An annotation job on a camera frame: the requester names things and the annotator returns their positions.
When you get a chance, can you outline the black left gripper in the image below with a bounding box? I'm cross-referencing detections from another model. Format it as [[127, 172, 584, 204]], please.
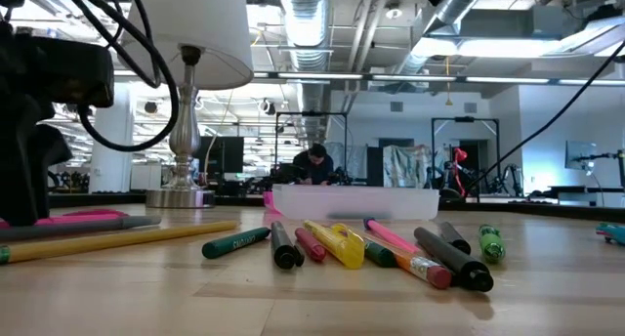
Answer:
[[0, 21, 116, 227]]

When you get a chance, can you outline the grey pen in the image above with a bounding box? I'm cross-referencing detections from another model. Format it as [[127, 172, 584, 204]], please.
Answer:
[[0, 215, 162, 243]]

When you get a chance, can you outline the yellow wooden pencil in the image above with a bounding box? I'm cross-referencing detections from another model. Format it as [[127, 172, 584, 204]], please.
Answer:
[[0, 220, 239, 266]]

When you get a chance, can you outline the green crayon white lettering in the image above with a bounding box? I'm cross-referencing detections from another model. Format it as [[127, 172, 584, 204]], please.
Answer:
[[201, 227, 271, 260]]

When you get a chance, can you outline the dark green pen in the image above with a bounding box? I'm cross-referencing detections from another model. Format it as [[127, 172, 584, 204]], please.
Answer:
[[327, 210, 392, 221]]

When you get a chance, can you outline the black pen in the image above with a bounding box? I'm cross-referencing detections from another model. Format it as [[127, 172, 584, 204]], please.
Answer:
[[413, 227, 495, 293], [437, 221, 473, 256]]

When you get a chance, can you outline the bright green pen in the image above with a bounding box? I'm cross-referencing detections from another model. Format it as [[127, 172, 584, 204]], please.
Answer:
[[478, 224, 507, 265]]

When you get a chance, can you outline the black marker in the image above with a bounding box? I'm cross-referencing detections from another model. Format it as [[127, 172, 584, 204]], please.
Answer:
[[271, 221, 306, 271]]

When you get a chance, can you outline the dark green crayon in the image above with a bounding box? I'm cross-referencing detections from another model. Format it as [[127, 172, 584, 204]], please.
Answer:
[[363, 237, 397, 269]]

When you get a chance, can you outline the yellow highlighter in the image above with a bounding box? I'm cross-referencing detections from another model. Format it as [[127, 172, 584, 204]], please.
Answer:
[[303, 220, 366, 271]]

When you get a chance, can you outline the orange pencil red eraser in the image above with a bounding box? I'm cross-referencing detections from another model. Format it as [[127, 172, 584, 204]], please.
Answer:
[[349, 226, 453, 291]]

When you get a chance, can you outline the red crayon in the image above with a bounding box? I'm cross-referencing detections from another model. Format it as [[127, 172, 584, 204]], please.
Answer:
[[294, 227, 327, 264]]

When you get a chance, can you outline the clear supply box pink lid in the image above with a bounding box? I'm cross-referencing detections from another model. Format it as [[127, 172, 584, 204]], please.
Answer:
[[262, 183, 440, 223]]

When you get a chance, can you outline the ceiling strip light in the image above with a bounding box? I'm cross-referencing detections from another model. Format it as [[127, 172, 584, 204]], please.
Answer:
[[559, 78, 625, 87], [466, 76, 551, 85], [370, 74, 458, 83], [276, 72, 363, 81]]

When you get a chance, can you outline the red desk lamp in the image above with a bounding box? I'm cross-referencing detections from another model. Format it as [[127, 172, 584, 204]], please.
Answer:
[[452, 147, 469, 196]]

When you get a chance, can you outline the crumpled plastic sheet cover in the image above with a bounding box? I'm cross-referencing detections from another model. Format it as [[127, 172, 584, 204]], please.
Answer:
[[383, 144, 434, 189]]

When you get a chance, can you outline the black monitor screen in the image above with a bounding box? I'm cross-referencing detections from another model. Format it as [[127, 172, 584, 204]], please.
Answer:
[[197, 136, 244, 179]]

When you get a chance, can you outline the person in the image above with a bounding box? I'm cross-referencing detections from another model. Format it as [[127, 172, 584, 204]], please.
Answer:
[[291, 143, 336, 187]]

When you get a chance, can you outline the white shade silver table lamp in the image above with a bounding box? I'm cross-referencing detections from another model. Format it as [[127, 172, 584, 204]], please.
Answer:
[[119, 0, 255, 209]]

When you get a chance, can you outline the silver ventilation duct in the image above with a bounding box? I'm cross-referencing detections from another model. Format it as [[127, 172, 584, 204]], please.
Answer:
[[280, 0, 334, 147], [390, 0, 492, 78]]

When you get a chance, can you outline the yellow hanging cord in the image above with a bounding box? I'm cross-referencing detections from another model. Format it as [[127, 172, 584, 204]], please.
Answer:
[[444, 57, 453, 106]]

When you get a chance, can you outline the grey wall monitor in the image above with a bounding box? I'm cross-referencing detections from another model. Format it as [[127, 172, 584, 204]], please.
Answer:
[[564, 140, 598, 171]]

